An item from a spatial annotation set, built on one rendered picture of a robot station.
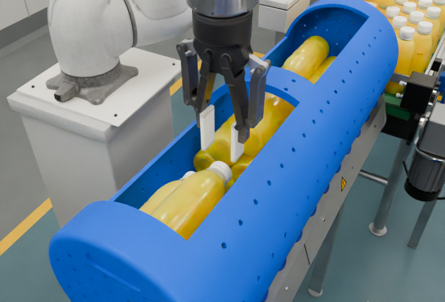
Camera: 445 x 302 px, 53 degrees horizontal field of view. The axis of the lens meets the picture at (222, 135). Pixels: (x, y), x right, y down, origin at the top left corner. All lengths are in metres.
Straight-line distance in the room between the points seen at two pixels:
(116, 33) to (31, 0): 2.93
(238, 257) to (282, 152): 0.19
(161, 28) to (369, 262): 1.40
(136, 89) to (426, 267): 1.50
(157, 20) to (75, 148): 0.39
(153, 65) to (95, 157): 0.31
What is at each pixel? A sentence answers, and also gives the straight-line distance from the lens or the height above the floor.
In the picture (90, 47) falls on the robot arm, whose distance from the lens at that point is 1.13.
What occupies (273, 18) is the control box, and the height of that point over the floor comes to 1.04.
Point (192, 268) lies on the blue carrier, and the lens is 0.54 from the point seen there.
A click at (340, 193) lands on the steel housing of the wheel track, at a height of 0.87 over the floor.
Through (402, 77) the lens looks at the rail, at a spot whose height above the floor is 0.97.
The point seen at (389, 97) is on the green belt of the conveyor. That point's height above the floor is 0.90.
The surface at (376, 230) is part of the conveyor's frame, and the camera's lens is 2.23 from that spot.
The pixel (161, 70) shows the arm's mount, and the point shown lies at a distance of 1.28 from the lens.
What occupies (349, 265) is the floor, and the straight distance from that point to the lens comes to 2.09.
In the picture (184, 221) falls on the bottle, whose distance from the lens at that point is 0.62.
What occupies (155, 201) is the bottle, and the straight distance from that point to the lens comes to 0.71.
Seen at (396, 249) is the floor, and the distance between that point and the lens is 2.21.
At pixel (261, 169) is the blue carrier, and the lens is 0.65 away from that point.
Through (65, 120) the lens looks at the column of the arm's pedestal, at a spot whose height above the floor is 0.99.
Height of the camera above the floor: 1.65
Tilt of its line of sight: 39 degrees down
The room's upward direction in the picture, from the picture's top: straight up
